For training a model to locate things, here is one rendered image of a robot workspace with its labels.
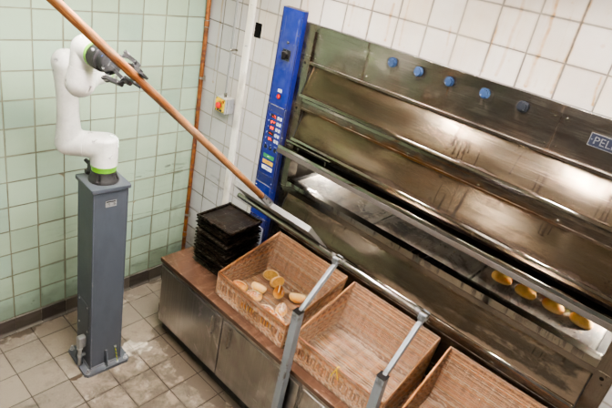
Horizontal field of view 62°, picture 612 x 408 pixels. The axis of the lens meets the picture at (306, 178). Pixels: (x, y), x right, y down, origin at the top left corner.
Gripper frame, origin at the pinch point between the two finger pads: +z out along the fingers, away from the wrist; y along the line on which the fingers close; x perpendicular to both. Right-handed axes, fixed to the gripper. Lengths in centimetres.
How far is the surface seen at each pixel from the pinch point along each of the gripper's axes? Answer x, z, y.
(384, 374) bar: -115, 90, 32
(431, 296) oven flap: -154, 77, -11
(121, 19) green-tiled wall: -51, -119, -36
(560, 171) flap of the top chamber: -100, 108, -74
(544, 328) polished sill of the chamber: -143, 128, -24
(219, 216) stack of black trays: -140, -51, 19
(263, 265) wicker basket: -169, -23, 27
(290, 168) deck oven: -138, -29, -28
